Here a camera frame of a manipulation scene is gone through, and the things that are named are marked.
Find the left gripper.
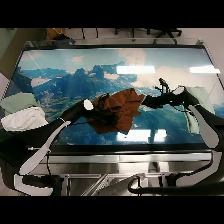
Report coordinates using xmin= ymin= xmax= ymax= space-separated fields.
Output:
xmin=92 ymin=107 xmax=119 ymax=127

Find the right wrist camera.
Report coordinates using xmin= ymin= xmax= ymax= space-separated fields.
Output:
xmin=154 ymin=77 xmax=171 ymax=95

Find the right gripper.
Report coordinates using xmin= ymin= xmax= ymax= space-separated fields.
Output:
xmin=141 ymin=93 xmax=170 ymax=110

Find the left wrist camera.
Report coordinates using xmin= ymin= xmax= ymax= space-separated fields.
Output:
xmin=96 ymin=94 xmax=111 ymax=105

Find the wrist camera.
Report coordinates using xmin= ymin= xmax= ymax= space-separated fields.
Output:
xmin=154 ymin=77 xmax=171 ymax=95
xmin=96 ymin=94 xmax=111 ymax=105

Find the white garment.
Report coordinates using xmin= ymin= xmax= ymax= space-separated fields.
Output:
xmin=0 ymin=106 xmax=50 ymax=132

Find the black cable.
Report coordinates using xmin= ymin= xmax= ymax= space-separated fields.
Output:
xmin=45 ymin=151 xmax=54 ymax=178

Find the brown T-shirt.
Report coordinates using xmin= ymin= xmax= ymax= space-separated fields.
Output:
xmin=87 ymin=88 xmax=146 ymax=136

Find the silver frame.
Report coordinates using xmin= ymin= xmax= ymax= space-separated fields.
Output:
xmin=29 ymin=151 xmax=224 ymax=197

